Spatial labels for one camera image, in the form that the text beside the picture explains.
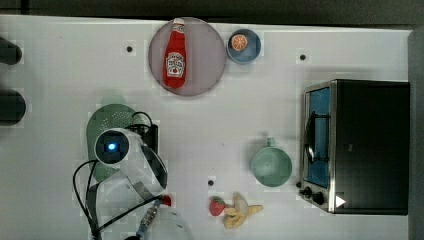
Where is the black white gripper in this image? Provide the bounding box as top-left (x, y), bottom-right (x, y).
top-left (128, 124), bottom-right (159, 153)

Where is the light green oval strainer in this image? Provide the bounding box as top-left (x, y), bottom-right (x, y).
top-left (86, 97), bottom-right (135, 160)

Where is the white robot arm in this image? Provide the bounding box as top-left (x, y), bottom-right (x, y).
top-left (86, 128), bottom-right (194, 240)

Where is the small red strawberry toy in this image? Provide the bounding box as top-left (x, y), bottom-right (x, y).
top-left (162, 195), bottom-right (172, 207)

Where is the red ketchup bottle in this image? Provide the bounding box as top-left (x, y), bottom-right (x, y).
top-left (163, 18), bottom-right (186, 89)

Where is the large red strawberry toy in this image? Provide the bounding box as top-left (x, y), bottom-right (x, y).
top-left (209, 196), bottom-right (226, 216)

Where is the grey round plate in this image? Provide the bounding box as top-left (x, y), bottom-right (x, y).
top-left (148, 17), bottom-right (226, 97)

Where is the peeled banana toy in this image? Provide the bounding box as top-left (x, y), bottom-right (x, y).
top-left (224, 193), bottom-right (263, 229)

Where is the light green mug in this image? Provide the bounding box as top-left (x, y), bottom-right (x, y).
top-left (250, 137), bottom-right (292, 188)

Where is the orange slice toy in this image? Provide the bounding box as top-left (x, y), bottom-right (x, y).
top-left (230, 34), bottom-right (248, 51)

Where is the blue bowl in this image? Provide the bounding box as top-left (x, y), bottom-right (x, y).
top-left (226, 29), bottom-right (262, 65)

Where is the large black cylindrical holder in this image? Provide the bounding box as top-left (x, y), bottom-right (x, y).
top-left (0, 89), bottom-right (26, 126)

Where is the small black cylindrical holder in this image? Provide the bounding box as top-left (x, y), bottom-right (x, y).
top-left (0, 37), bottom-right (22, 65)

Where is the black toaster oven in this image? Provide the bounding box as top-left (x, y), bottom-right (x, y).
top-left (297, 79), bottom-right (410, 215)

